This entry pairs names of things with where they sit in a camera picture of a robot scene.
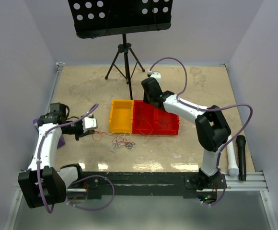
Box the purple wire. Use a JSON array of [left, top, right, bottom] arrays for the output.
[[158, 115, 173, 130]]

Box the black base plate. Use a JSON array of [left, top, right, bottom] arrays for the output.
[[57, 171, 228, 201]]

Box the yellow plastic bin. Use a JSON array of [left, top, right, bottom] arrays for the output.
[[109, 99, 134, 134]]

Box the aluminium left rail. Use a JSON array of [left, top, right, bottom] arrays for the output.
[[45, 62, 65, 112]]

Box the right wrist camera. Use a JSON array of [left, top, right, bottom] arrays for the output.
[[147, 70, 161, 79]]

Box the black music stand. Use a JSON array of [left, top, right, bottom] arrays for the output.
[[67, 0, 173, 104]]

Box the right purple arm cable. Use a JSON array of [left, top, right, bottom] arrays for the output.
[[148, 57, 254, 207]]

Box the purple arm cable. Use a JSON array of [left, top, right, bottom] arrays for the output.
[[35, 103, 115, 213], [148, 57, 254, 207]]

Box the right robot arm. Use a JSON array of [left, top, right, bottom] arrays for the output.
[[141, 77, 231, 190]]

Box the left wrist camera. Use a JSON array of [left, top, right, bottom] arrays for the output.
[[82, 116, 98, 133]]

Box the red plastic bin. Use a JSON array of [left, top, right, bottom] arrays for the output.
[[132, 100, 155, 135], [154, 109, 180, 136]]

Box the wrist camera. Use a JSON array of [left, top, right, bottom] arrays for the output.
[[147, 70, 161, 79], [82, 116, 98, 133]]

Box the aluminium front rail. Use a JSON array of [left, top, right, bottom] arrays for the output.
[[15, 170, 269, 192]]

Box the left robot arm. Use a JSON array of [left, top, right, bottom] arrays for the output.
[[18, 103, 85, 213]]

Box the white microphone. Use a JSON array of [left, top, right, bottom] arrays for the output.
[[226, 141, 239, 177]]

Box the black microphone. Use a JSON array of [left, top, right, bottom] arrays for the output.
[[236, 135, 246, 181]]

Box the aluminium rail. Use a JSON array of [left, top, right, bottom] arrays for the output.
[[15, 170, 269, 192], [45, 62, 65, 112]]

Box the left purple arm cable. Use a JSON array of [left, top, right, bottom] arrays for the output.
[[35, 103, 115, 213]]

